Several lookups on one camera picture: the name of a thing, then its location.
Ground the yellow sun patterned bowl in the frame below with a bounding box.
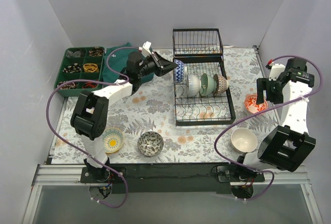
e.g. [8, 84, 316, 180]
[102, 127, 124, 154]

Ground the floral patterned table mat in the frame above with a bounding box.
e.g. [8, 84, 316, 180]
[51, 48, 278, 165]

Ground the dark green folded cloth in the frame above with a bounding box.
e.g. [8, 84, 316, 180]
[102, 42, 155, 85]

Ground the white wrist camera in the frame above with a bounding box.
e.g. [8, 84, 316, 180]
[266, 59, 285, 81]
[140, 41, 152, 57]

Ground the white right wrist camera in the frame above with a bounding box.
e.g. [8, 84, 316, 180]
[266, 59, 285, 81]

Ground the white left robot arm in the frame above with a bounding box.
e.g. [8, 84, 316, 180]
[70, 51, 178, 183]

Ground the green compartment organizer tray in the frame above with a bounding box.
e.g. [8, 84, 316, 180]
[54, 47, 105, 97]

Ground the orange floral patterned bowl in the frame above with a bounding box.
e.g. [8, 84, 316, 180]
[244, 94, 268, 114]

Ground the pale green ceramic bowl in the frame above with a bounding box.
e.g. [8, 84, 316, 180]
[200, 73, 216, 97]

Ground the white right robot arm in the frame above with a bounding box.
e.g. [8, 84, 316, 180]
[234, 57, 316, 181]

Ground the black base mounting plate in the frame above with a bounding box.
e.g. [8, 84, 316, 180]
[80, 162, 267, 195]

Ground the black leaf patterned bowl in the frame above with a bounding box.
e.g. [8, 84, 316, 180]
[138, 131, 164, 157]

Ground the black upright wire basket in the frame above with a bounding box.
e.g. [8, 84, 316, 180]
[172, 28, 223, 61]

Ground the white bowl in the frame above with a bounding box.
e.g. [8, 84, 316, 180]
[186, 74, 201, 97]

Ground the cream bowl right side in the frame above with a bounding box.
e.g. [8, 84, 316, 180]
[231, 128, 258, 153]

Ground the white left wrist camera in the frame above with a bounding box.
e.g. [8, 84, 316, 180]
[140, 41, 152, 57]

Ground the brown diamond patterned bowl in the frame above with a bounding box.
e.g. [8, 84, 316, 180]
[213, 74, 229, 96]

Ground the blue zigzag patterned bowl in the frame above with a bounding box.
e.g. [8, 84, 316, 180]
[173, 59, 187, 83]

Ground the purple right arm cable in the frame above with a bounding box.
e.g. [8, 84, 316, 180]
[213, 55, 324, 201]

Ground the black wire dish rack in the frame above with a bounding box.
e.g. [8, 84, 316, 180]
[174, 55, 236, 126]

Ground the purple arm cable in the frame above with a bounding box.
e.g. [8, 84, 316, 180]
[213, 55, 324, 201]
[45, 46, 144, 208]

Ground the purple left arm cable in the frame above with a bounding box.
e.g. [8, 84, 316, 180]
[45, 46, 144, 208]

